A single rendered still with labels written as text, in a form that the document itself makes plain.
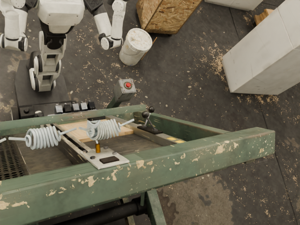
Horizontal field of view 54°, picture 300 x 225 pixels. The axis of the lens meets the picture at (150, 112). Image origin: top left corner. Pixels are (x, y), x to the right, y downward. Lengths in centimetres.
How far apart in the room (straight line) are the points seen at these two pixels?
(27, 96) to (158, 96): 147
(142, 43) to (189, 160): 244
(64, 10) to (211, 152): 124
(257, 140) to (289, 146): 331
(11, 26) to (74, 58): 173
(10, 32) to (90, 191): 109
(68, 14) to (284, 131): 349
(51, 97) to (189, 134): 164
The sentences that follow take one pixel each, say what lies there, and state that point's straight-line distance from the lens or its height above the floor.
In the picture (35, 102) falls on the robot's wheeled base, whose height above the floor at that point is 17.
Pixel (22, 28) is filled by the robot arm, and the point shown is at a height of 132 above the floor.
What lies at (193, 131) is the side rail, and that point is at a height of 153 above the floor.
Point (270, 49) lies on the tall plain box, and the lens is 370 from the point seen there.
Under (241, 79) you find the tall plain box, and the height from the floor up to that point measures 28.
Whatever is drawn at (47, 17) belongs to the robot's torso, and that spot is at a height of 133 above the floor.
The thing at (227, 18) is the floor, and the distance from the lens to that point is 502.
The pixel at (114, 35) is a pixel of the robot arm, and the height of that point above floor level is 137.
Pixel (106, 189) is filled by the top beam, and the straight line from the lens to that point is 88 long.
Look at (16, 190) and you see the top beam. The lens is 82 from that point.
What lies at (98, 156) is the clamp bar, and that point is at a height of 188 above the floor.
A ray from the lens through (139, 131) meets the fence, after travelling 161.
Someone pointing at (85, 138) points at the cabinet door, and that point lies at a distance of 159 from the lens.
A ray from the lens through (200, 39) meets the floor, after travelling 436.
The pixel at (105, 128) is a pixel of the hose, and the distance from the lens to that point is 97.
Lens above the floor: 278
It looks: 56 degrees down
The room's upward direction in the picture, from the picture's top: 46 degrees clockwise
